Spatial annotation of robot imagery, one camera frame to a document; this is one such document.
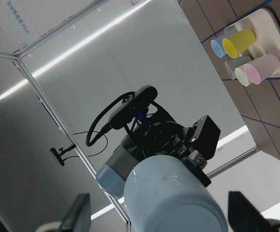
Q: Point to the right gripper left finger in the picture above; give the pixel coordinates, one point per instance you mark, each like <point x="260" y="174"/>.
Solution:
<point x="78" y="217"/>

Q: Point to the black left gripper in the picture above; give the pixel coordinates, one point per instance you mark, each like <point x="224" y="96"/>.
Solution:
<point x="159" y="134"/>

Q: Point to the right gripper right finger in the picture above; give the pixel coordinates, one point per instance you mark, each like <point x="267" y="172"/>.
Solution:
<point x="244" y="217"/>

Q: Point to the light blue plastic cup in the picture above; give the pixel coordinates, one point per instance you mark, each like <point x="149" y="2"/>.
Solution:
<point x="162" y="195"/>

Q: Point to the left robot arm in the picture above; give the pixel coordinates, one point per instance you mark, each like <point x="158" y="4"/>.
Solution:
<point x="114" y="172"/>

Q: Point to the grey plastic cup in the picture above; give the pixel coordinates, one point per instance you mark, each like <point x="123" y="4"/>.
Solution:
<point x="234" y="63"/>

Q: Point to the pale green plastic cup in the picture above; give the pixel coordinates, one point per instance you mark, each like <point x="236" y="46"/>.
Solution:
<point x="241" y="76"/>

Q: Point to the yellow plastic cup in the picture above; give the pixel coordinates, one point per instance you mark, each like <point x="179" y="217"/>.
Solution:
<point x="237" y="43"/>

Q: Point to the pink plastic cup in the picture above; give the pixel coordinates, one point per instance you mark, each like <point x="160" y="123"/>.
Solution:
<point x="261" y="68"/>

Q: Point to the cream plastic tray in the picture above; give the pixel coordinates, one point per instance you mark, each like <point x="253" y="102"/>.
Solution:
<point x="267" y="31"/>

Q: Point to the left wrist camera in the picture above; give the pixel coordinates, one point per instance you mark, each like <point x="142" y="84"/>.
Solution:
<point x="141" y="99"/>

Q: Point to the black overhead camera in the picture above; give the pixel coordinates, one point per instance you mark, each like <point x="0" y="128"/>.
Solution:
<point x="58" y="155"/>

